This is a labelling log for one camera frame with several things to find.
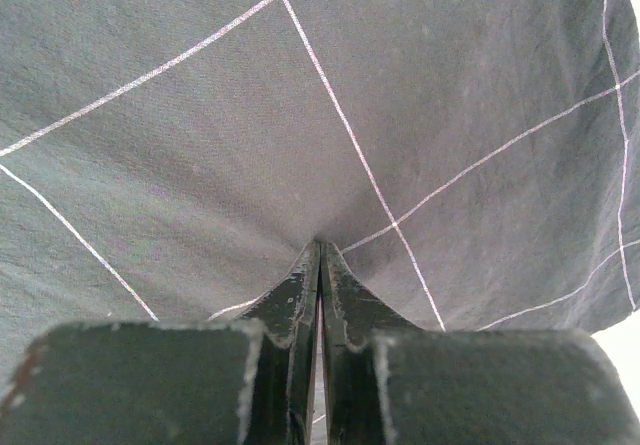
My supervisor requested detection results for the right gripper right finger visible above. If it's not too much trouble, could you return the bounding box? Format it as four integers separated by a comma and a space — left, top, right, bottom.
320, 243, 639, 444

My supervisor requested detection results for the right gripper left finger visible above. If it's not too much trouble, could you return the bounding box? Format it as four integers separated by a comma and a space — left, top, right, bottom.
1, 242, 319, 444

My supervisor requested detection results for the dark grey checked cloth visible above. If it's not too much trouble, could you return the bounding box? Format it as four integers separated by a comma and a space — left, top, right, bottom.
1, 0, 639, 378

